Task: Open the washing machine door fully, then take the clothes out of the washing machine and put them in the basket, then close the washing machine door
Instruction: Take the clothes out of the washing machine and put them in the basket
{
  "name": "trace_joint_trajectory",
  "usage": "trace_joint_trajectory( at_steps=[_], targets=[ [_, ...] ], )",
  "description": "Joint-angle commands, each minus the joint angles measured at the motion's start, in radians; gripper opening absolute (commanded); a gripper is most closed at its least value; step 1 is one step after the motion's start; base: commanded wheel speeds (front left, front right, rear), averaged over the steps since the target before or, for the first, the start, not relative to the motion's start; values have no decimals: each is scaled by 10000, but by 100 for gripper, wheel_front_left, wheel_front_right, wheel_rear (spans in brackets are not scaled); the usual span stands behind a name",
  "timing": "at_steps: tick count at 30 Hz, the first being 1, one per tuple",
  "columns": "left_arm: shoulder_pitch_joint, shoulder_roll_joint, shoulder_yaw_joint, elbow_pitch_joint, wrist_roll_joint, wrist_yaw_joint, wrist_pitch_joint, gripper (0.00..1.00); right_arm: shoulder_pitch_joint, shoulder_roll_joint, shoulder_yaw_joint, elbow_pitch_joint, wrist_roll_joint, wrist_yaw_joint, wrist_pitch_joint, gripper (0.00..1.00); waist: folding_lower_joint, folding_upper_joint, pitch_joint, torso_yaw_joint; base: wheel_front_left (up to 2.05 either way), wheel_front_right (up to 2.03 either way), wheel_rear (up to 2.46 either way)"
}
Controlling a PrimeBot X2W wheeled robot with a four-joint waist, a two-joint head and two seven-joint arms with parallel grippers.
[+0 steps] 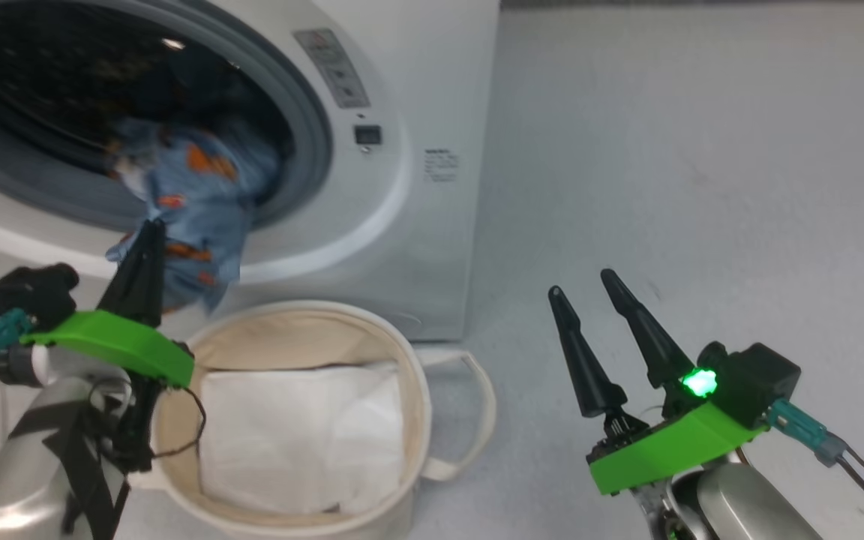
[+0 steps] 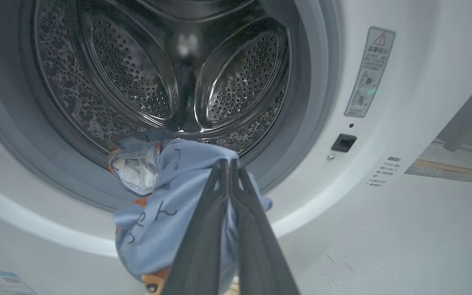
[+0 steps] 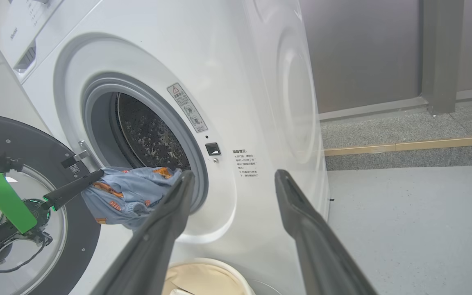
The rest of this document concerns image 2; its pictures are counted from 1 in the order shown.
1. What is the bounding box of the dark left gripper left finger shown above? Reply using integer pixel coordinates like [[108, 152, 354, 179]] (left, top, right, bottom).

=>
[[160, 159, 229, 295]]

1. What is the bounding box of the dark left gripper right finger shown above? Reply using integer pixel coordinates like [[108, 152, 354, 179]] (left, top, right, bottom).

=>
[[230, 159, 301, 295]]

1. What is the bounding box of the blue patterned garment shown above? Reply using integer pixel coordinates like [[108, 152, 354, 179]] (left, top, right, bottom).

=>
[[108, 131, 273, 295]]

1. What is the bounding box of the black door latch socket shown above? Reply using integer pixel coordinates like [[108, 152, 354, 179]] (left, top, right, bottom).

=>
[[331, 134, 358, 153]]

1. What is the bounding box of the grey rubber door gasket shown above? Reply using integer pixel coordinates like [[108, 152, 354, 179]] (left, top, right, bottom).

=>
[[0, 0, 341, 213]]

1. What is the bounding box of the perforated steel washer drum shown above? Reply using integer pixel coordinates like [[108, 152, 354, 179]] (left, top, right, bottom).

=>
[[33, 0, 292, 154]]

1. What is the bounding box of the white front-load washing machine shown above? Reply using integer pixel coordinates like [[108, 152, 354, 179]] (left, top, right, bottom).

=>
[[0, 0, 472, 295]]

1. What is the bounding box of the blue energy label sticker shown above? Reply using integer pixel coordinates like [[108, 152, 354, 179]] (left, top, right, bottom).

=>
[[0, 268, 38, 295]]

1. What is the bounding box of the grey warning sticker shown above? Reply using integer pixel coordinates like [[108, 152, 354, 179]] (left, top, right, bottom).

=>
[[344, 27, 396, 118]]

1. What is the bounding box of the grey furniture post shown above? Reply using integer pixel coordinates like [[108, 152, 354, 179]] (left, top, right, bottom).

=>
[[437, 64, 472, 153]]

